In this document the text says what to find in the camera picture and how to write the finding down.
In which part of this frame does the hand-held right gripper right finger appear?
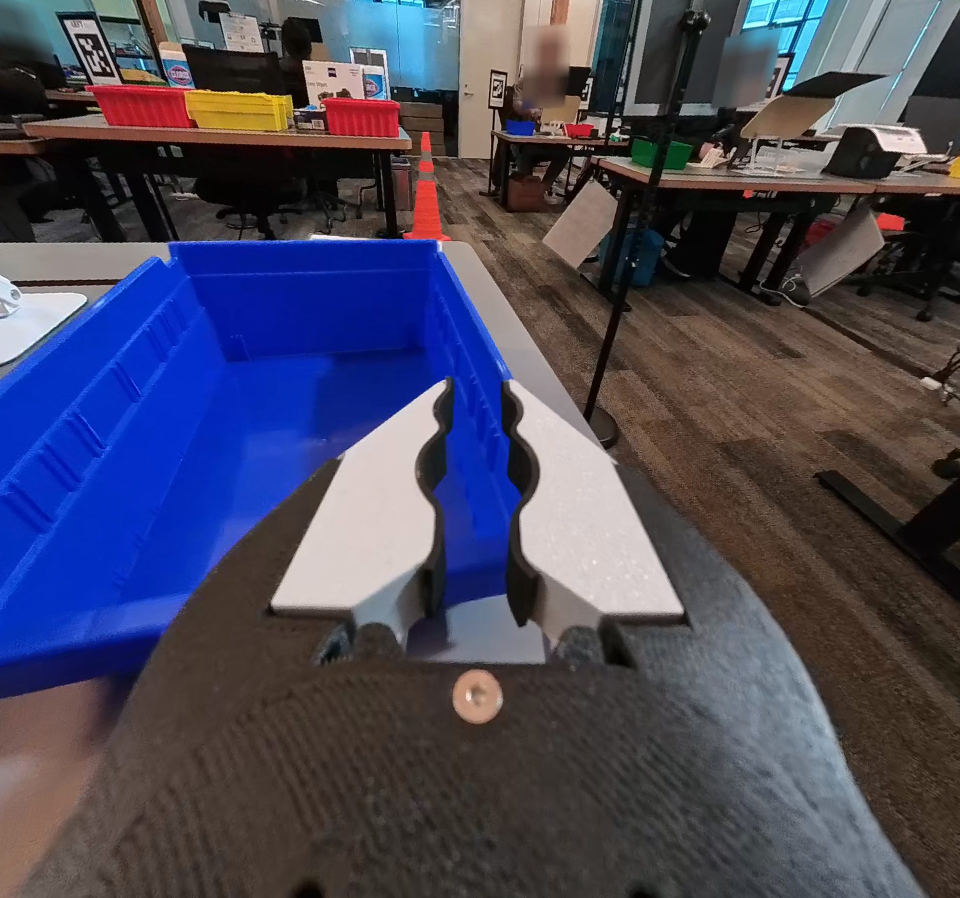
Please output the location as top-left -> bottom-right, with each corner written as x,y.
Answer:
500,379 -> 688,653

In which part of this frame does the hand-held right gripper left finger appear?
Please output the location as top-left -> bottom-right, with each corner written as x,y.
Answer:
269,378 -> 457,649

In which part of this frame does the grey desk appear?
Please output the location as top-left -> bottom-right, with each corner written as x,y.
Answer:
0,240 -> 624,665

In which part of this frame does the small wooden desk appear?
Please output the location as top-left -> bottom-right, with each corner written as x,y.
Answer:
489,127 -> 603,199

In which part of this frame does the blue container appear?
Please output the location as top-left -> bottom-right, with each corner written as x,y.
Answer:
598,225 -> 667,289

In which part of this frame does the pale flat panel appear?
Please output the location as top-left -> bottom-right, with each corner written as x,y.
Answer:
795,202 -> 888,300
542,178 -> 621,270

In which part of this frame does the orange traffic cone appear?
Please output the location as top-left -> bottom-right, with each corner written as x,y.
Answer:
403,130 -> 453,242

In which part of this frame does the black office chair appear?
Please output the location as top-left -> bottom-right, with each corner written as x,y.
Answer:
192,161 -> 288,241

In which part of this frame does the green plastic bin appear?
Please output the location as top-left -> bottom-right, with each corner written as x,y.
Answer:
630,137 -> 694,171

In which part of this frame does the white poster stand base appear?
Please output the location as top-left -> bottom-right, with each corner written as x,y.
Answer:
0,275 -> 90,368

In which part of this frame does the small yellow plastic bin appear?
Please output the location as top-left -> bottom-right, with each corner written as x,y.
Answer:
184,90 -> 295,134

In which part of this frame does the white printed box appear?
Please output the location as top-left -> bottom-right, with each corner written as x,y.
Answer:
301,60 -> 368,109

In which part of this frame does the brown cardboard sheet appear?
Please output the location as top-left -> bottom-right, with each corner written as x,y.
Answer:
739,94 -> 839,143

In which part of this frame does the black box device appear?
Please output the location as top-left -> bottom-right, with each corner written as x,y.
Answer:
823,124 -> 929,182

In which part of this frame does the black monitor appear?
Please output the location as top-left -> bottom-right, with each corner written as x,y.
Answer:
181,44 -> 284,98

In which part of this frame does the grey door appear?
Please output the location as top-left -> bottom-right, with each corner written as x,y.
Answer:
459,0 -> 531,161

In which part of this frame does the black desk frame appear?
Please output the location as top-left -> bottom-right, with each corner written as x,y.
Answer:
816,454 -> 960,600

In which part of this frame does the black stanchion post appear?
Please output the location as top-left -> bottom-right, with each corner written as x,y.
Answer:
582,7 -> 711,450

